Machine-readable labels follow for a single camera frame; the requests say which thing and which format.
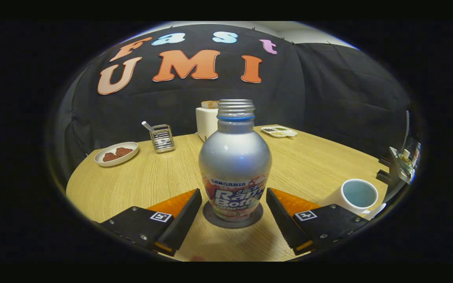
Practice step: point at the wooden table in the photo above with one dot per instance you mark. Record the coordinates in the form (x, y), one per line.
(132, 188)

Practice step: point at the white oval plate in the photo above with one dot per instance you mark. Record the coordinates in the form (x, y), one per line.
(102, 161)

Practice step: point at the black backdrop cloth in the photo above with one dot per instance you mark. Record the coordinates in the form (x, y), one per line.
(328, 98)

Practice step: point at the white toaster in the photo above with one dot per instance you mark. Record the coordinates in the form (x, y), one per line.
(206, 124)

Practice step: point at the dark round coaster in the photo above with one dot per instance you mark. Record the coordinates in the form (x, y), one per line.
(210, 218)

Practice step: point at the white cup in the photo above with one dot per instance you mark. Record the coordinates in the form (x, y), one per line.
(358, 193)

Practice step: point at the metal stand with antenna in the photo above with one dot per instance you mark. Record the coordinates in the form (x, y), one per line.
(403, 161)

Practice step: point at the metal utensil holder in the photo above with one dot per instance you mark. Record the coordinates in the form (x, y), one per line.
(162, 139)

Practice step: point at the white condiment tray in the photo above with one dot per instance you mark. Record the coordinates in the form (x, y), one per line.
(279, 131)

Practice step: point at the silver juice bottle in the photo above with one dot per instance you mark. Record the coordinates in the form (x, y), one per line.
(234, 157)

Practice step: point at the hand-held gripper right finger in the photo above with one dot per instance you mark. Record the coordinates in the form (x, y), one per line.
(285, 220)

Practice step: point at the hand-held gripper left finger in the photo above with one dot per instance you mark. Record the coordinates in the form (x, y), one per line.
(183, 220)

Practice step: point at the toast slice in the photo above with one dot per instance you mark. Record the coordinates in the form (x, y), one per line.
(209, 104)

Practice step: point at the brown meat pieces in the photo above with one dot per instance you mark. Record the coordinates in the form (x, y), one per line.
(117, 154)

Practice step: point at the black table clamp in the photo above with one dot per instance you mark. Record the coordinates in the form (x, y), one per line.
(383, 177)
(385, 162)

